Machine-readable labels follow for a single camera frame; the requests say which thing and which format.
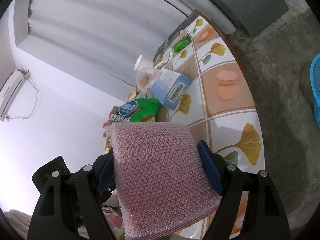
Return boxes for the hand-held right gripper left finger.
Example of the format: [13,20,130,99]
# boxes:
[26,151,120,240]

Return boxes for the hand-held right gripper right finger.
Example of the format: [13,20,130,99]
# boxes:
[197,140,292,240]

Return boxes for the pink waffle chip bag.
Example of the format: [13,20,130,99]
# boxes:
[101,205,125,240]

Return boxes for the pink mesh sponge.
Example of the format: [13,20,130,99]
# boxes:
[107,123,222,233]

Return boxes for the green potato chip bag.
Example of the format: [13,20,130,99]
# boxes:
[109,97,163,128]

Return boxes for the blue plastic basket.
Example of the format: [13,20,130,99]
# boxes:
[309,53,320,128]

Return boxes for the red snack packet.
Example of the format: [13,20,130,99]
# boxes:
[102,120,113,154]

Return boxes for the ginkgo patterned tablecloth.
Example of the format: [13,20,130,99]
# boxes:
[105,10,263,238]

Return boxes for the gold snack packet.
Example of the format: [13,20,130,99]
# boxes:
[129,86,140,102]

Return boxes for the white air conditioner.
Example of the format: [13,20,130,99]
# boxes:
[0,69,28,122]

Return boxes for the blue white carton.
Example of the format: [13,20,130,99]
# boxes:
[150,69,192,110]

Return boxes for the clear plastic cup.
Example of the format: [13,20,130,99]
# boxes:
[136,68,160,93]

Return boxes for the white paper cup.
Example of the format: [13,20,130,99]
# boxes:
[134,54,150,72]

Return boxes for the small green snack packet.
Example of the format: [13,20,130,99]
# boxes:
[172,35,192,53]

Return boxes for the grey curtain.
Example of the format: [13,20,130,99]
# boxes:
[26,0,237,90]

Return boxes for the dark grey cabinet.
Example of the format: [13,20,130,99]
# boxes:
[209,0,295,38]

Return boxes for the air conditioner cable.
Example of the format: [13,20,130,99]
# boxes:
[6,75,42,120]

